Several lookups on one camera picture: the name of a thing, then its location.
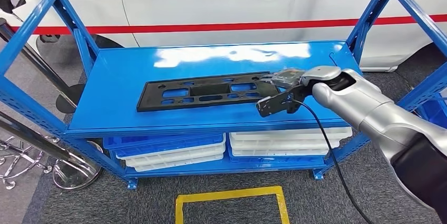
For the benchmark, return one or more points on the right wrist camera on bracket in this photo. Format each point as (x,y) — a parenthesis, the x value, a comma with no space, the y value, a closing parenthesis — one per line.
(270,105)

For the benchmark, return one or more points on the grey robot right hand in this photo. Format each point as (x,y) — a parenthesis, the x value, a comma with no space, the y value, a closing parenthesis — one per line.
(284,79)

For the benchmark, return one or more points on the white plastic tray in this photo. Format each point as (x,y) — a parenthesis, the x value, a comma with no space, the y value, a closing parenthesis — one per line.
(174,164)
(279,134)
(174,158)
(279,152)
(279,144)

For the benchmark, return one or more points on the black plastic plate holder part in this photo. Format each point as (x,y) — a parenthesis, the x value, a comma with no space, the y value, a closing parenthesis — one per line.
(150,100)

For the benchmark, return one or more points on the stanchion with dark base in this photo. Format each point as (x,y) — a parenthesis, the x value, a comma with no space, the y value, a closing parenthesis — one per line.
(70,100)

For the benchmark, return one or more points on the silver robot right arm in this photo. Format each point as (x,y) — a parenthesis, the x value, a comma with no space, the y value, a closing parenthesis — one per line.
(366,107)

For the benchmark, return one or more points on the blue steel shelf rack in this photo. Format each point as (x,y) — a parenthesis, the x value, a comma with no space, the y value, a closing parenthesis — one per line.
(174,58)

